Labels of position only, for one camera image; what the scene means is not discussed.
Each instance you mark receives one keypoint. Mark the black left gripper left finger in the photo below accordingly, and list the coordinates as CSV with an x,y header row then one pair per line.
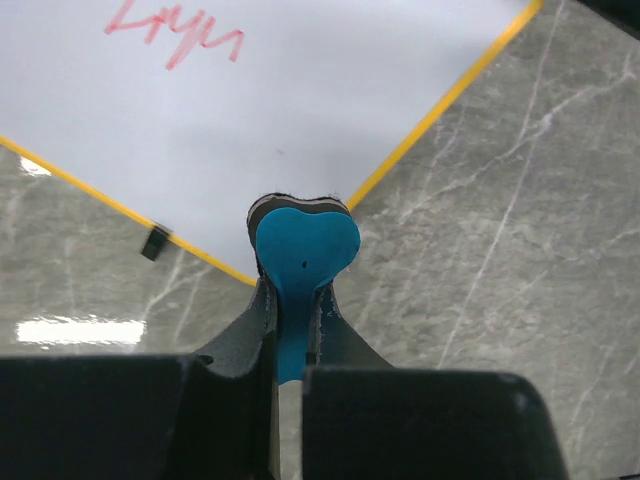
x,y
209,414

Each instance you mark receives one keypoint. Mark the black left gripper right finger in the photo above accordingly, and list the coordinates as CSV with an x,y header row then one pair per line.
x,y
363,418

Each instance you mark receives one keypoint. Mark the blue whiteboard eraser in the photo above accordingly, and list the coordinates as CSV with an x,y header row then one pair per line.
x,y
300,245

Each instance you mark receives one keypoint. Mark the yellow framed whiteboard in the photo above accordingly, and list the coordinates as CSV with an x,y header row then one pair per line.
x,y
181,113

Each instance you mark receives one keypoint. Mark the black whiteboard foot left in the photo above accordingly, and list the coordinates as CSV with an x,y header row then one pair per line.
x,y
155,243

